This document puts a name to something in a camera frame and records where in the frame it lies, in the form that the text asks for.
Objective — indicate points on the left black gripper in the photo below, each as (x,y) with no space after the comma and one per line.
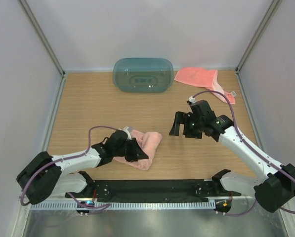
(136,154)

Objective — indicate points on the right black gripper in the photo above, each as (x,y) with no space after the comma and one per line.
(181,118)

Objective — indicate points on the long pink towel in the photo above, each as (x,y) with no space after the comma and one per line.
(149,143)

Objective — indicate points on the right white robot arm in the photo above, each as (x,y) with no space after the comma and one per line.
(274,184)

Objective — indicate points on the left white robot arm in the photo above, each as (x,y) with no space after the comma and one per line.
(47,175)

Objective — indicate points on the teal translucent plastic bin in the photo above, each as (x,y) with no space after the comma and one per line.
(143,75)

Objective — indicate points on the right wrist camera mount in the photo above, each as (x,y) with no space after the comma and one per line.
(191,100)

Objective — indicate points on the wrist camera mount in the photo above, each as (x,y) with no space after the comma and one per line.
(191,100)
(128,131)

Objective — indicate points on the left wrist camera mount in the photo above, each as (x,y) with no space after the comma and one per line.
(128,131)

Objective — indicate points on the slotted white cable duct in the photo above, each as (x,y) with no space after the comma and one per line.
(72,205)

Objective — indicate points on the right aluminium frame post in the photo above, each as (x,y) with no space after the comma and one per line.
(272,8)

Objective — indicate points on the aluminium frame post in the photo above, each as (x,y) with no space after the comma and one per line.
(33,21)
(272,8)

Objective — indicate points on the left aluminium frame post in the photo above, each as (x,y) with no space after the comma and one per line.
(33,21)

